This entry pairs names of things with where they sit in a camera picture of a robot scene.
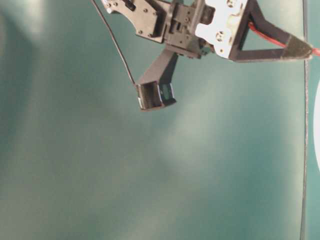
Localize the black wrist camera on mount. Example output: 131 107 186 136
137 48 178 112

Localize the thin black cable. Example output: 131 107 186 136
90 0 137 86

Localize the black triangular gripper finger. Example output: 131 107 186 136
228 0 313 62

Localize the white bowl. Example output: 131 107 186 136
313 83 320 169

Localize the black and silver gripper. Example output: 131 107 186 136
102 0 248 59

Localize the green table mat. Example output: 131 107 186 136
0 0 305 240

